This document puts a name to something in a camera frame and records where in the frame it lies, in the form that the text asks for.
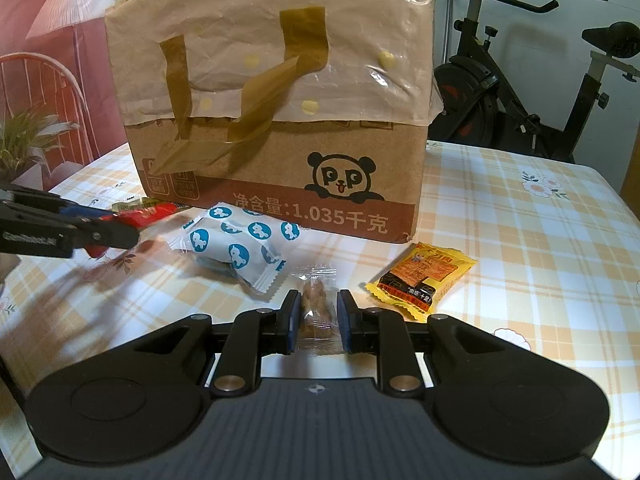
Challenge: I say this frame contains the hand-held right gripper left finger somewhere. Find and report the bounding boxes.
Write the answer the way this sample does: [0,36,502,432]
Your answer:
[120,290,302,395]

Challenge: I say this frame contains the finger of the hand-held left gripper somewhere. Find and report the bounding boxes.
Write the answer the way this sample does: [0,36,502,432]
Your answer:
[0,202,141,259]
[0,187,103,222]

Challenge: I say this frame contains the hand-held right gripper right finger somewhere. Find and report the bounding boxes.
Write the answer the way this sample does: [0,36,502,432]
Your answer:
[336,288,503,395]

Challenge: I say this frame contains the clear brown snack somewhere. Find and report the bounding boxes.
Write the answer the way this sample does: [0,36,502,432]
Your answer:
[290,266,339,357]

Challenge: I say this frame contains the red snack packet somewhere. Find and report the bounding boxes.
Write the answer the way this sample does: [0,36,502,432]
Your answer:
[82,201,177,257]

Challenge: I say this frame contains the brown cardboard box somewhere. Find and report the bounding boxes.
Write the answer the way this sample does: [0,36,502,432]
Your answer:
[124,119,430,245]

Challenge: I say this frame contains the beige bag with handles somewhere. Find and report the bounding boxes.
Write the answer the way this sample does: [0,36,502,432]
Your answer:
[104,0,445,173]

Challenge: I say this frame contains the potted green plant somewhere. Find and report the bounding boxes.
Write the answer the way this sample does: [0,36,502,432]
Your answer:
[0,107,76,192]

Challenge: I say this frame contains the small yellow jerky packet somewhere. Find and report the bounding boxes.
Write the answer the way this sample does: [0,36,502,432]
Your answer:
[364,242,478,324]

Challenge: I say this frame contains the white blue-dotted snack packet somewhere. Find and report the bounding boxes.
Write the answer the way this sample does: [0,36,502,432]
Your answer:
[169,226,287,300]
[192,202,302,263]

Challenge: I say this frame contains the black exercise bike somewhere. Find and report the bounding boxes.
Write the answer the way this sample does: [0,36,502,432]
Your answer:
[427,0,640,165]

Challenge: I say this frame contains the red printed wall backdrop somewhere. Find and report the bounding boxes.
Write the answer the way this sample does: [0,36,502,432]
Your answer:
[0,0,132,197]

